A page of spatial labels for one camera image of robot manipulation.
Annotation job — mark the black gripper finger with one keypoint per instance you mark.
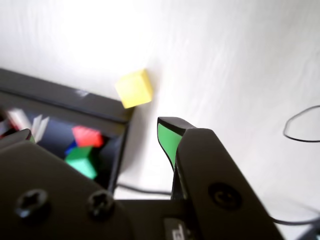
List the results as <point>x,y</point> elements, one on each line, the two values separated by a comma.
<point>212,175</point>
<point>50,187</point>

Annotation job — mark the green wooden cube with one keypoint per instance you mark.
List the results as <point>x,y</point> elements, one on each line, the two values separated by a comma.
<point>82,162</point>

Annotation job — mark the blue wooden cube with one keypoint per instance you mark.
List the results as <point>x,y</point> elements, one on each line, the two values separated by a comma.
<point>70,150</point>

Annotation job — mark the red wooden cube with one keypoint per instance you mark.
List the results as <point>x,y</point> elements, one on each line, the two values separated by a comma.
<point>87,136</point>

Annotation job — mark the yellow wooden cube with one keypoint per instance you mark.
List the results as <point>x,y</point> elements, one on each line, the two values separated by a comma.
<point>135,90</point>

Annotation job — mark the black cardboard box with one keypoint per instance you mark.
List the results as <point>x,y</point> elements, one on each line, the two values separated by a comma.
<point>117,155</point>

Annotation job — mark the black open box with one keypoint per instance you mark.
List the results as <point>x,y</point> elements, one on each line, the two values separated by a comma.
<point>50,87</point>

